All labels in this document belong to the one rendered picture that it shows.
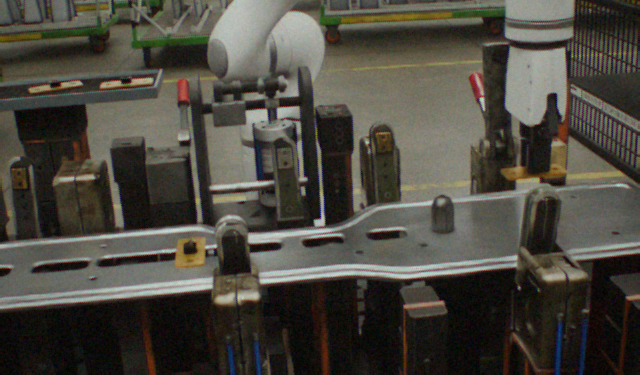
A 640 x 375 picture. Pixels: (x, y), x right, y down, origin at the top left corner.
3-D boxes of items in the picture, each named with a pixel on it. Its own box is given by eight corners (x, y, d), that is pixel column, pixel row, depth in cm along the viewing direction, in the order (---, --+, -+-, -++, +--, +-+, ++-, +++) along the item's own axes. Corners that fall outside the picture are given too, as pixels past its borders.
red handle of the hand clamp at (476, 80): (488, 146, 117) (463, 71, 127) (485, 155, 119) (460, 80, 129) (515, 144, 118) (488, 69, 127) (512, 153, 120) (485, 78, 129)
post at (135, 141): (143, 373, 130) (108, 145, 117) (145, 356, 135) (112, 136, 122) (173, 370, 131) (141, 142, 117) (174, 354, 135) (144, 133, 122)
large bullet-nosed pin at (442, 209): (434, 244, 106) (434, 199, 103) (428, 235, 109) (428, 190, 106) (457, 242, 106) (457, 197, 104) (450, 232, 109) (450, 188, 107)
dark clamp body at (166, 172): (161, 393, 125) (128, 169, 112) (166, 349, 137) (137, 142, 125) (227, 386, 126) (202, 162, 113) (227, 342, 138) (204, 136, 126)
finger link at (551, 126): (539, 71, 99) (528, 97, 104) (556, 123, 95) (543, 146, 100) (548, 71, 99) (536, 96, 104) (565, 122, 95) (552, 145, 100)
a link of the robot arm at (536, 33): (495, 13, 102) (495, 36, 103) (519, 24, 94) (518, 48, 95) (556, 9, 103) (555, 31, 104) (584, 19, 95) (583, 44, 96)
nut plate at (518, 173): (508, 180, 103) (508, 172, 103) (499, 171, 107) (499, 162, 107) (568, 174, 104) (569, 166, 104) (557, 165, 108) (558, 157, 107)
